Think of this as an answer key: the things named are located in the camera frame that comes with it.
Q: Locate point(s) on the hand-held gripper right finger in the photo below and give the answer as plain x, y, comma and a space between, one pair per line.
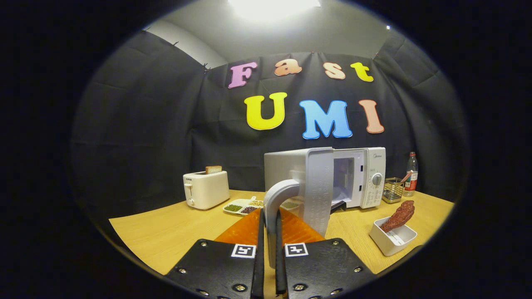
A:
280, 265

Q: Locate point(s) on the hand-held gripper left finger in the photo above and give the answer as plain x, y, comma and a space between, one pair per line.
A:
259, 265

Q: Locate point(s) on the brown meat piece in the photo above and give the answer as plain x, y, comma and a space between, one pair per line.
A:
399, 216

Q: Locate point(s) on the cream toaster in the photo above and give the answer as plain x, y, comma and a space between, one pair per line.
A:
208, 191

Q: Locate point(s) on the divided dish of beans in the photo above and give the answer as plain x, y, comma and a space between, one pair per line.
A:
241, 206

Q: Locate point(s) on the toast slice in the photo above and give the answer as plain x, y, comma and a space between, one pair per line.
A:
213, 169

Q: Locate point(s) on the white rectangular dish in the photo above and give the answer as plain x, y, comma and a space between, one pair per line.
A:
392, 245

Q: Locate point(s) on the pink straw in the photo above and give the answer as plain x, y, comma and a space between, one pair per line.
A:
406, 176

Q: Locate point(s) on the clear plastic water bottle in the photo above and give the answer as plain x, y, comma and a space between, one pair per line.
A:
410, 178

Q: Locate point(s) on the black backdrop cloth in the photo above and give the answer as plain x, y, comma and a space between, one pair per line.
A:
137, 124

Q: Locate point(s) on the ceiling light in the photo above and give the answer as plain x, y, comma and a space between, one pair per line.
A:
272, 8

